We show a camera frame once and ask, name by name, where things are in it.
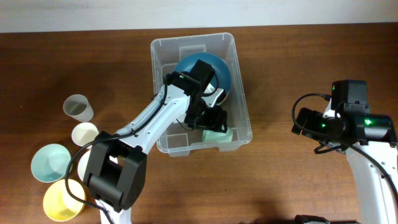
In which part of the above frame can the mint green plastic cup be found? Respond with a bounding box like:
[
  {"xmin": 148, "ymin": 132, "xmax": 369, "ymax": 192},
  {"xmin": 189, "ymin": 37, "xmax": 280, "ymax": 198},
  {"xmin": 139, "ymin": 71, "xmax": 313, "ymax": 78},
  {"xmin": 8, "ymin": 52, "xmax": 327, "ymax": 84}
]
[{"xmin": 202, "ymin": 129, "xmax": 233, "ymax": 143}]

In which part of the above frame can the dark blue large bowl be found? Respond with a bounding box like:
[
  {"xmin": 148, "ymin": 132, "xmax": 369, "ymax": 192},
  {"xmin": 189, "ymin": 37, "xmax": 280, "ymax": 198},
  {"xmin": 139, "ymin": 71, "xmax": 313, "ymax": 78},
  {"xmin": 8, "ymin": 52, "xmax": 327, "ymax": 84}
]
[{"xmin": 174, "ymin": 52, "xmax": 231, "ymax": 105}]

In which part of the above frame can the clear plastic storage bin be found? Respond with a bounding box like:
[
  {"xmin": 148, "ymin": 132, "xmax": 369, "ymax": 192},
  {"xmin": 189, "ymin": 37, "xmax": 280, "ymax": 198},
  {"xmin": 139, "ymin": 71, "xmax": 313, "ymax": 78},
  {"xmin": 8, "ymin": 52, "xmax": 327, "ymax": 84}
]
[{"xmin": 150, "ymin": 32, "xmax": 252, "ymax": 157}]

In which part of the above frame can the cream plastic cup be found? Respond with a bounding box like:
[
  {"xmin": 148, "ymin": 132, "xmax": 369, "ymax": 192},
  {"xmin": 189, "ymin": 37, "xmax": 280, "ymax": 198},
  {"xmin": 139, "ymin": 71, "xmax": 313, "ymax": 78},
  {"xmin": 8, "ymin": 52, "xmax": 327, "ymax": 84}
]
[{"xmin": 71, "ymin": 122, "xmax": 99, "ymax": 146}]

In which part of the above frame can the grey plastic cup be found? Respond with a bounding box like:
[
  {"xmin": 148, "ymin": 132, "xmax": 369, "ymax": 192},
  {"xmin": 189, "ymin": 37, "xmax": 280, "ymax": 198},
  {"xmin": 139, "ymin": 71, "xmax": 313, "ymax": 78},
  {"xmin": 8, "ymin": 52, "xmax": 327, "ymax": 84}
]
[{"xmin": 63, "ymin": 94, "xmax": 94, "ymax": 123}]

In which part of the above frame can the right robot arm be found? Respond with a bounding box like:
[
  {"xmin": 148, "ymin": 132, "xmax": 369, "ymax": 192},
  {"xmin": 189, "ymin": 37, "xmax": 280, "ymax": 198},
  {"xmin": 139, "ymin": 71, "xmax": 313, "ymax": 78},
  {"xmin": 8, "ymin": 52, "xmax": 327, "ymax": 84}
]
[{"xmin": 292, "ymin": 80, "xmax": 397, "ymax": 223}]

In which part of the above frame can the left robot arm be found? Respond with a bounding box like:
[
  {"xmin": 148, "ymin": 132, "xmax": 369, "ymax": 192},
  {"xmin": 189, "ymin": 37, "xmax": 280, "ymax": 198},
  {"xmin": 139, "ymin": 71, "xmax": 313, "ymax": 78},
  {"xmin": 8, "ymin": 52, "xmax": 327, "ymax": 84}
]
[{"xmin": 83, "ymin": 59, "xmax": 231, "ymax": 223}]

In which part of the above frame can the white small bowl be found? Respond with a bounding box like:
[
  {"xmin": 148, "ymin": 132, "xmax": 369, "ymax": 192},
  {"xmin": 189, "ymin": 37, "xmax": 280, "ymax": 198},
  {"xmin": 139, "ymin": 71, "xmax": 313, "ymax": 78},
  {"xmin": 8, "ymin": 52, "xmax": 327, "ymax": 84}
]
[{"xmin": 77, "ymin": 151, "xmax": 91, "ymax": 182}]

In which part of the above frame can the light teal small bowl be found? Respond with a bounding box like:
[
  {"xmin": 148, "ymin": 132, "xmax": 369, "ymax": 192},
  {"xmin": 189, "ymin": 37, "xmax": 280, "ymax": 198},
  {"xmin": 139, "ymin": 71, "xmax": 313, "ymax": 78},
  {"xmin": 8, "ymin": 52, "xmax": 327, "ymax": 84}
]
[{"xmin": 30, "ymin": 144, "xmax": 71, "ymax": 183}]

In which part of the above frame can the yellow small bowl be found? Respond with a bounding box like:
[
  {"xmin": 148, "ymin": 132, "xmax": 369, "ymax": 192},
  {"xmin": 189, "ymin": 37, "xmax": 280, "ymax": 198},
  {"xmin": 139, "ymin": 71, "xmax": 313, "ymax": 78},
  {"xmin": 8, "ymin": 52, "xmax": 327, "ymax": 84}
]
[{"xmin": 43, "ymin": 179, "xmax": 85, "ymax": 222}]

